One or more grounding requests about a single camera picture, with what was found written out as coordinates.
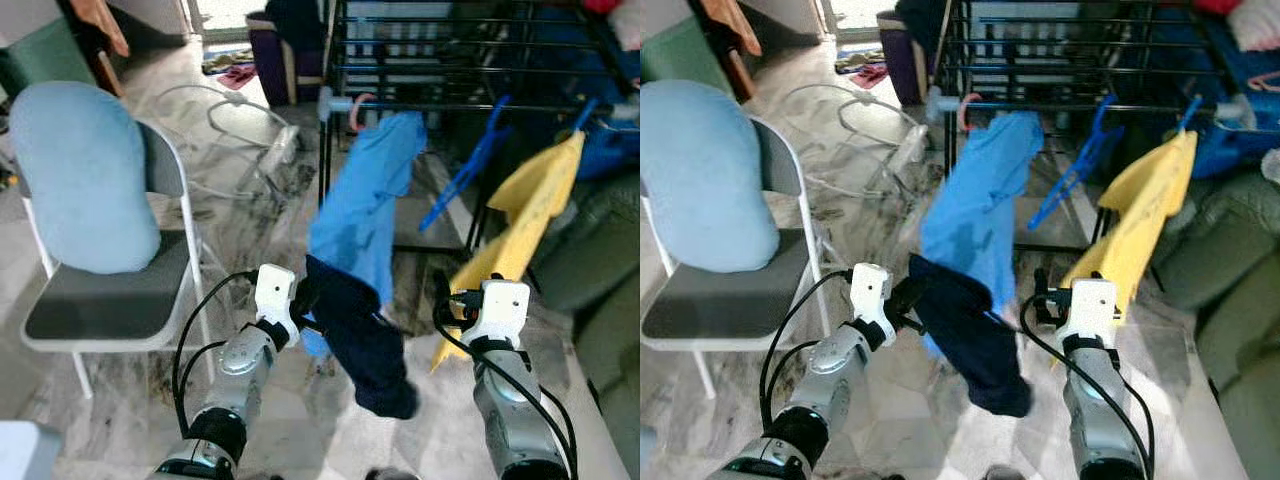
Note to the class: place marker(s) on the navy blue garment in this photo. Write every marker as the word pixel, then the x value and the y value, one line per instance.
pixel 365 340
pixel 975 340

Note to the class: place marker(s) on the light blue pillow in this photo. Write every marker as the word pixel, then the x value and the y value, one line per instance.
pixel 705 180
pixel 85 180

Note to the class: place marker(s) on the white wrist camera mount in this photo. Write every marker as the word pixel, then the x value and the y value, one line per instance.
pixel 505 312
pixel 870 290
pixel 1090 310
pixel 275 292

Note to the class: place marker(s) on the blue cloth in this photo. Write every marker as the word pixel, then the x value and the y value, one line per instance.
pixel 1240 150
pixel 610 150

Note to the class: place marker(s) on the white power strip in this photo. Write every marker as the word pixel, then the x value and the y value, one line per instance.
pixel 910 145
pixel 280 145

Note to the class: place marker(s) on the blue plastic hanger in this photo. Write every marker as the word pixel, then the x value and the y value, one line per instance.
pixel 586 115
pixel 470 158
pixel 1075 158
pixel 1192 113

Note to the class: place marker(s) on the dark grey-green sofa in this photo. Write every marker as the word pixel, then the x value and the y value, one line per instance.
pixel 600 330
pixel 1230 330

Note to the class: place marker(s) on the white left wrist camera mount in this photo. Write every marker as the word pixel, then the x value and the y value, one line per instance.
pixel 870 290
pixel 275 292

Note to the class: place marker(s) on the green cabinet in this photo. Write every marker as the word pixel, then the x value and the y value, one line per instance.
pixel 40 60
pixel 680 55

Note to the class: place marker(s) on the blue shirt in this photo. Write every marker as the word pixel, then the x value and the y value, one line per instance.
pixel 365 210
pixel 980 210

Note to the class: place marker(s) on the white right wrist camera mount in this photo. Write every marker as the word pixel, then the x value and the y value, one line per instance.
pixel 1090 310
pixel 505 312

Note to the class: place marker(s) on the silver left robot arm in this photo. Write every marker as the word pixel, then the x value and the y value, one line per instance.
pixel 240 365
pixel 830 365

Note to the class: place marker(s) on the yellow t-shirt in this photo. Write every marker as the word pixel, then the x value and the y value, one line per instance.
pixel 530 210
pixel 1140 210

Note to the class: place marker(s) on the pink hanger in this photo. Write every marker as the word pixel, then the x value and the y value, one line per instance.
pixel 960 113
pixel 352 115

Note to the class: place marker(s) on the white folding chair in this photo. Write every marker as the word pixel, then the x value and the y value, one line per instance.
pixel 720 300
pixel 100 300

